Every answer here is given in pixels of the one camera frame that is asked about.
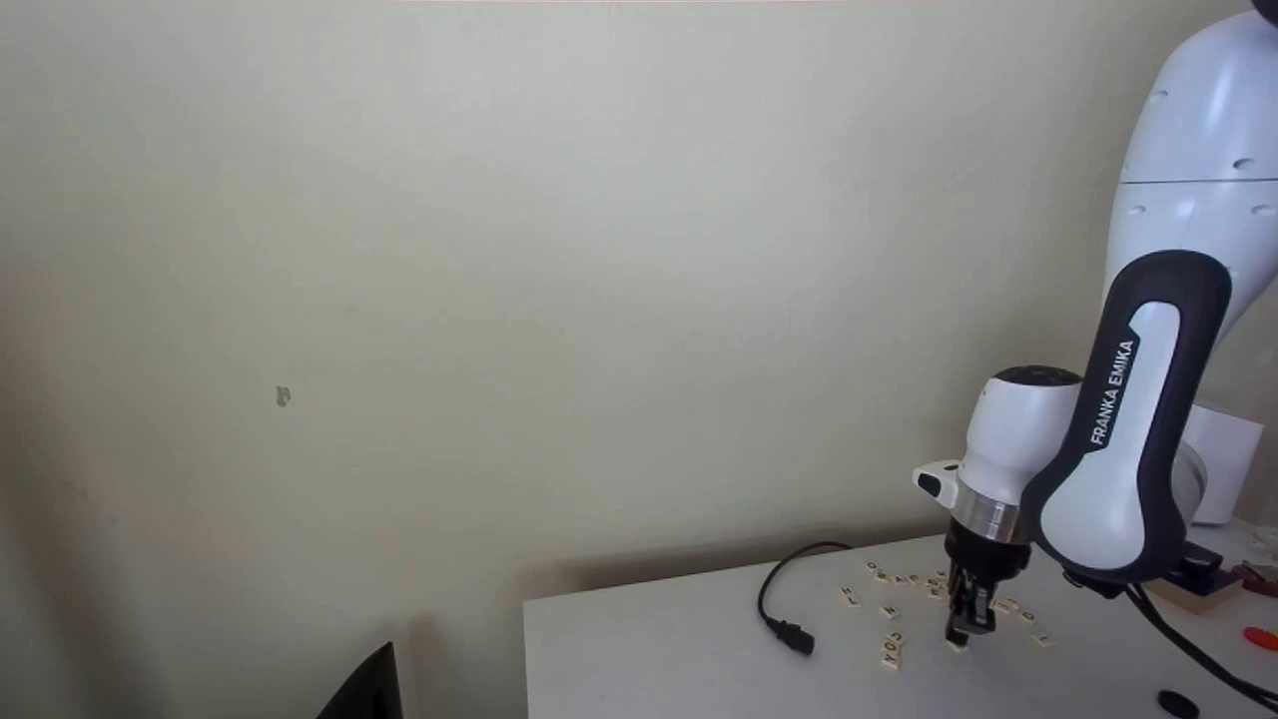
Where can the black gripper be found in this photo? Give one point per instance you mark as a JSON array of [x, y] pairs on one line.
[[982, 560]]

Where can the cream letter tile Y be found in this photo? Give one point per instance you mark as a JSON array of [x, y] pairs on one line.
[[889, 656]]

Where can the cream letter tile G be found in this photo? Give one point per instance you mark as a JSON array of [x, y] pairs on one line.
[[884, 581]]

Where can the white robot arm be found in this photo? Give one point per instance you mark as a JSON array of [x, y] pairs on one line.
[[1200, 163]]

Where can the cream letter tile K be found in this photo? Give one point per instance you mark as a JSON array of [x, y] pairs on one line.
[[872, 565]]

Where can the cream letter tile N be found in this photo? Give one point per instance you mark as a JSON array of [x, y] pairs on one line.
[[846, 597]]

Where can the black round cap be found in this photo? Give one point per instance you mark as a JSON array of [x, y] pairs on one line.
[[1174, 700]]

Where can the black remote control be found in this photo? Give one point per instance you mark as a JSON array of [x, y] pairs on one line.
[[1200, 565]]

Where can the red plastic disc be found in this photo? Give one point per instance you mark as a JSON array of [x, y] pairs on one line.
[[1262, 641]]

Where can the white air purifier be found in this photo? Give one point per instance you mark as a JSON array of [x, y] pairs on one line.
[[1222, 460]]

